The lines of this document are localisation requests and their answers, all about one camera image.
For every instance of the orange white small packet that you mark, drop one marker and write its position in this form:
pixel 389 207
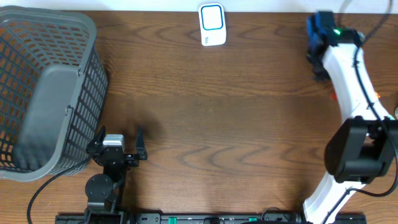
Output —
pixel 377 95

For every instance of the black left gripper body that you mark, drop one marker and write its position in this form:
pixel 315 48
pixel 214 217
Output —
pixel 117 172

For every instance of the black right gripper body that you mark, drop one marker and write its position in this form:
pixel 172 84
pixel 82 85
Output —
pixel 319 69

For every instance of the white barcode scanner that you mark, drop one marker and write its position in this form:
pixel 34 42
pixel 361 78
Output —
pixel 212 24

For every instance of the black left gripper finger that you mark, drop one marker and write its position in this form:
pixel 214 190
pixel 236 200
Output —
pixel 140 145
pixel 100 136

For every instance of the red brown candy bar wrapper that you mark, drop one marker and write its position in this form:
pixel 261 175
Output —
pixel 333 96

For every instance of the grey plastic mesh basket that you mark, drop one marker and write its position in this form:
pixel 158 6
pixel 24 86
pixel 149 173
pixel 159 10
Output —
pixel 53 89

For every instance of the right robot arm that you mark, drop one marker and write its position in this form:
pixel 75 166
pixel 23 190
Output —
pixel 364 146

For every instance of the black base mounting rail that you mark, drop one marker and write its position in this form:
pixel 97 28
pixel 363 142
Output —
pixel 155 218

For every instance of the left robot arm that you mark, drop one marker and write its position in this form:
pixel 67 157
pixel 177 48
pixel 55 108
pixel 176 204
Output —
pixel 105 190

